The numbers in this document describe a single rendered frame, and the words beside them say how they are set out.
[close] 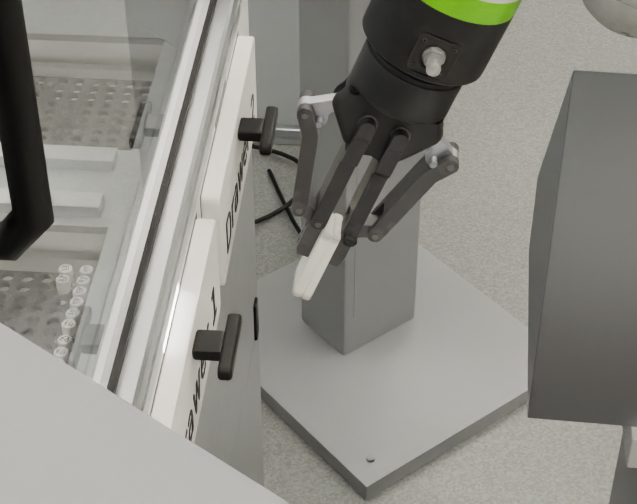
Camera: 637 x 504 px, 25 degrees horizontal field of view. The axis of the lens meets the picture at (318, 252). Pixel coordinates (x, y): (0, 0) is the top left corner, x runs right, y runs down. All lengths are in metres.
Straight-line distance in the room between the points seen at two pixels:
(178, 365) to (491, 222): 1.70
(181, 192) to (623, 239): 0.37
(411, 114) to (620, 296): 0.33
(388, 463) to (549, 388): 0.98
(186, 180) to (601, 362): 0.40
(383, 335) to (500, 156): 0.63
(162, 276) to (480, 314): 1.45
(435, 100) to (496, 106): 2.13
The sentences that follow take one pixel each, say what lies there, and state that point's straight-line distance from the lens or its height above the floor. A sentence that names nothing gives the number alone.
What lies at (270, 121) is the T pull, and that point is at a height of 0.91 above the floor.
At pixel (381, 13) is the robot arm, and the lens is 0.99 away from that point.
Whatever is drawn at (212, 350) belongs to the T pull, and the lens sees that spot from 1.21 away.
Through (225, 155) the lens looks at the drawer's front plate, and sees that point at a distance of 1.39.
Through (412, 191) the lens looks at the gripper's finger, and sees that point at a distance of 1.08.
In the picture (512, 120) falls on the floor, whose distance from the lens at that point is 3.10.
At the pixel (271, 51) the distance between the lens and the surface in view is 2.90.
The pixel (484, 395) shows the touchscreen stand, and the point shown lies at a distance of 2.42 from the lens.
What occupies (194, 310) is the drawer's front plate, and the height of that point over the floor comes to 0.93.
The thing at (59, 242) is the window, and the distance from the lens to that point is 0.89.
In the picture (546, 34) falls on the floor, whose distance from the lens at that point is 3.40.
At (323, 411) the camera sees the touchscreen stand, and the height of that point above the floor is 0.03.
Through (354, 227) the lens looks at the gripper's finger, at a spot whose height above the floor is 1.05.
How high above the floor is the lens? 1.74
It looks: 40 degrees down
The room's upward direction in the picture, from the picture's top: straight up
